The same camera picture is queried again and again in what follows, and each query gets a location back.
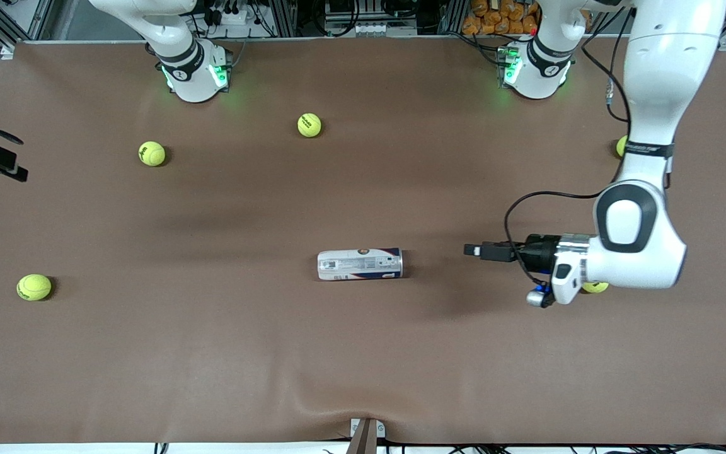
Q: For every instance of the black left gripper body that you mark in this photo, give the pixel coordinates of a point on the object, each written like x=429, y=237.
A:
x=539, y=248

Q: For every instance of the white blue tennis ball can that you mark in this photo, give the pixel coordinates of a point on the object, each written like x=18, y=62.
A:
x=360, y=265

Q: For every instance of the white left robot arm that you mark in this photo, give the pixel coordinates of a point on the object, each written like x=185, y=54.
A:
x=672, y=63

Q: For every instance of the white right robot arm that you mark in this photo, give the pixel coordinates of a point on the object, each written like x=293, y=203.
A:
x=186, y=69

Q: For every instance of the yellow tennis ball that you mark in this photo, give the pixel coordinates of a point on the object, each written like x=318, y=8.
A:
x=595, y=288
x=621, y=146
x=152, y=153
x=34, y=287
x=309, y=125

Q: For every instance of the brown table cover sheet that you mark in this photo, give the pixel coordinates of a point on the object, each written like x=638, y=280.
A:
x=363, y=353

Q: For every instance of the pile of orange objects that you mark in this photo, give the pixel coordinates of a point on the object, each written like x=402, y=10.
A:
x=495, y=16

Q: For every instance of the grey electronics box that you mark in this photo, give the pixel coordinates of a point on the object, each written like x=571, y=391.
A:
x=369, y=28

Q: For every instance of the white power strip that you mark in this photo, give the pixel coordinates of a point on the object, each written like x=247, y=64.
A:
x=237, y=17

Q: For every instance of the silver clamp bracket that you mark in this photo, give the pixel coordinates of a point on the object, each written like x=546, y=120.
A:
x=366, y=438

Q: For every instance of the aluminium frame post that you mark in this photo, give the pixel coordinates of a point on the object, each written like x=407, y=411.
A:
x=453, y=16
x=284, y=16

